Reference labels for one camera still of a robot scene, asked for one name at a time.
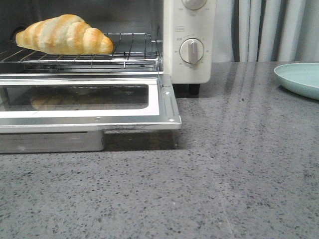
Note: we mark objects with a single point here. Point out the white toaster oven body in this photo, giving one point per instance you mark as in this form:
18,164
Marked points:
166,20

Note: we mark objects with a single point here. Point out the golden croissant bread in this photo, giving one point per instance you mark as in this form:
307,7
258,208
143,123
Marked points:
67,34

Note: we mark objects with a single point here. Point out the silver oven door handle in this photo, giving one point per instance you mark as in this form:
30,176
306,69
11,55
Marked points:
52,142

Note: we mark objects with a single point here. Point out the light green plate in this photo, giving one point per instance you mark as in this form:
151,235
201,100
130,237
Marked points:
299,78

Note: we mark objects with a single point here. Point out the metal wire oven rack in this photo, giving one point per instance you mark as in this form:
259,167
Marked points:
131,52

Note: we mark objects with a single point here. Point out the lower timer knob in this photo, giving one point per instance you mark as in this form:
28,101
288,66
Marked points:
191,51

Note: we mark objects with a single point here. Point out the oven door with glass window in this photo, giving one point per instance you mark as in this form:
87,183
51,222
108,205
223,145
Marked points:
81,102

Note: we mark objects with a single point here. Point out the black oven foot right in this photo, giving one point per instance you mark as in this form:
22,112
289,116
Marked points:
193,89

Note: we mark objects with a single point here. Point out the upper temperature knob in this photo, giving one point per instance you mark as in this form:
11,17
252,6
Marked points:
194,4

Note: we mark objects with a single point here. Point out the grey white curtain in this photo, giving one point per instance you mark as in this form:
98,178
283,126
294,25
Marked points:
266,30

